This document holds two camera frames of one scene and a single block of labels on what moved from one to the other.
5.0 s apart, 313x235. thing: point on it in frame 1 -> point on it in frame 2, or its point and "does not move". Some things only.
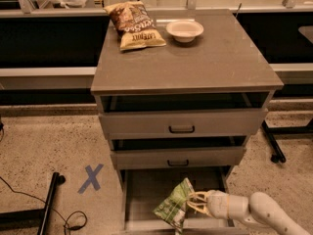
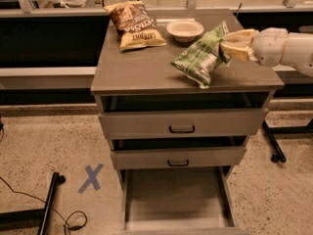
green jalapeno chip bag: x=173 y=208 -> x=200 y=60
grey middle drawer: x=179 y=156 does not move
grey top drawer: x=169 y=123 does not move
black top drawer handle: x=181 y=132 does not move
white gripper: x=217 y=204 -> x=269 y=46
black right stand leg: x=270 y=134 does not move
